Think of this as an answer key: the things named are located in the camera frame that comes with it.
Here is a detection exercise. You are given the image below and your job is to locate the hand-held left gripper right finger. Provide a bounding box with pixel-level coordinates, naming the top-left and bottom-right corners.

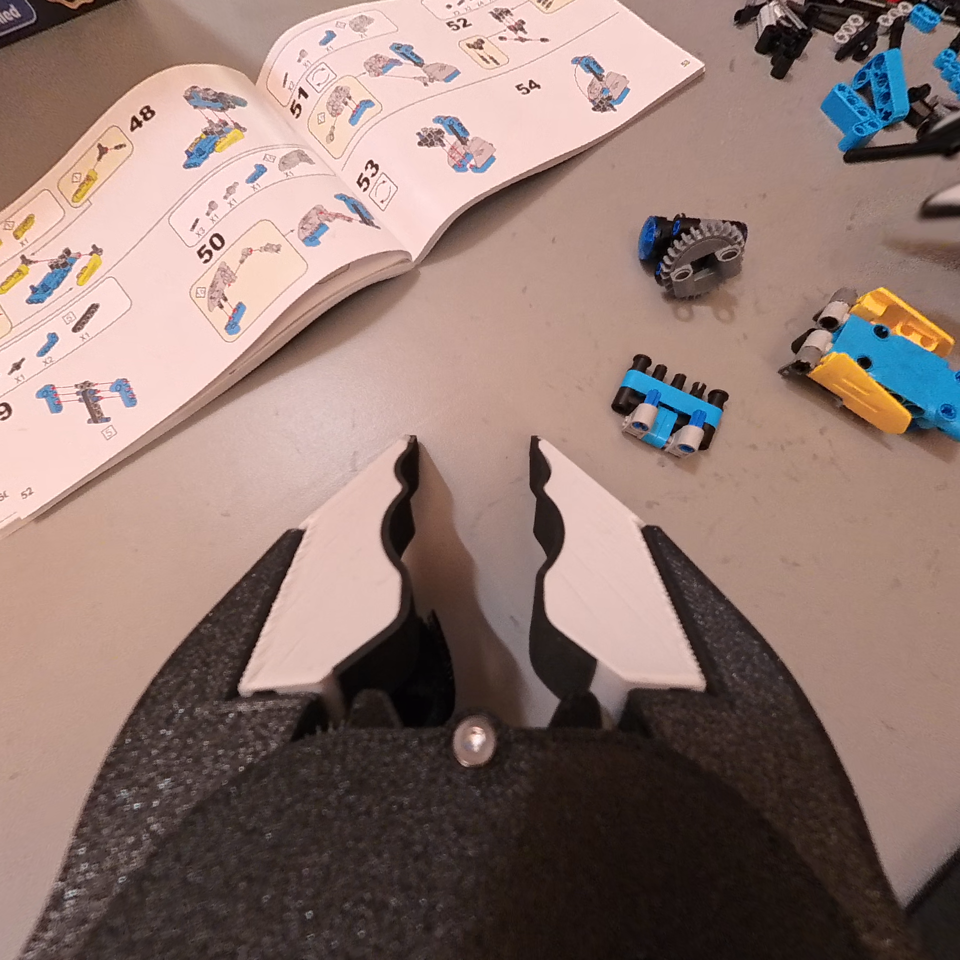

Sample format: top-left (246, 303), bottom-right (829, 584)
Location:
top-left (528, 435), bottom-right (708, 696)

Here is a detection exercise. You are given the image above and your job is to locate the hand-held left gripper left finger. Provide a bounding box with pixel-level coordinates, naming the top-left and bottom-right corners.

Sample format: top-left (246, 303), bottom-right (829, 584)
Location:
top-left (240, 435), bottom-right (423, 696)

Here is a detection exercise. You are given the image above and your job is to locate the blue yellow brick assembly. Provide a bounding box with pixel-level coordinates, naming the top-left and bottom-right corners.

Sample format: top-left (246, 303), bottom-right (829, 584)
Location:
top-left (780, 285), bottom-right (960, 439)

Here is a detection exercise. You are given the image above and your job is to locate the blue beam with black pins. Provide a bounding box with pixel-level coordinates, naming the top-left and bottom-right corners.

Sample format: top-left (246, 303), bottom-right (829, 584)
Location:
top-left (611, 353), bottom-right (732, 456)

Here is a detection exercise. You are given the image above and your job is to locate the black grey gear assembly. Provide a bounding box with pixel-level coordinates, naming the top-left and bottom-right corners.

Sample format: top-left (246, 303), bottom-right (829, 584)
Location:
top-left (638, 213), bottom-right (747, 304)

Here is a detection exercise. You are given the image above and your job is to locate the grey desk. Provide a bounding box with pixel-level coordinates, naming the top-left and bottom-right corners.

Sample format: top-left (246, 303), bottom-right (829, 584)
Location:
top-left (0, 0), bottom-right (960, 960)

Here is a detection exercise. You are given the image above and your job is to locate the black axle rod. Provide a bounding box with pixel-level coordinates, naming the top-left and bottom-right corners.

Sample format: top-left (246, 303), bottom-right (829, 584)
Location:
top-left (843, 120), bottom-right (960, 163)

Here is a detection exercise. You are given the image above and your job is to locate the blue angled beam brick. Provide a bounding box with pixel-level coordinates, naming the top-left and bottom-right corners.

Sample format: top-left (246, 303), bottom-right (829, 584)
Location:
top-left (821, 48), bottom-right (912, 151)

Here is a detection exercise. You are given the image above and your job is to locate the pile of loose small bricks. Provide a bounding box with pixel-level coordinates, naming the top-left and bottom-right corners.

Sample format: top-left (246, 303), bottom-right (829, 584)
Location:
top-left (732, 0), bottom-right (960, 94)

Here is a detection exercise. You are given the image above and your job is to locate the open instruction booklet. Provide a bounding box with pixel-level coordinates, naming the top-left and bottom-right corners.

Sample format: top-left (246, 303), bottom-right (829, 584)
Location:
top-left (0, 0), bottom-right (706, 534)

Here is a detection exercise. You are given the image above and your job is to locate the dark blue toy box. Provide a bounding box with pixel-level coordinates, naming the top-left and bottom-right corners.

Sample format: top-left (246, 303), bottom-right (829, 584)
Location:
top-left (0, 0), bottom-right (94, 46)

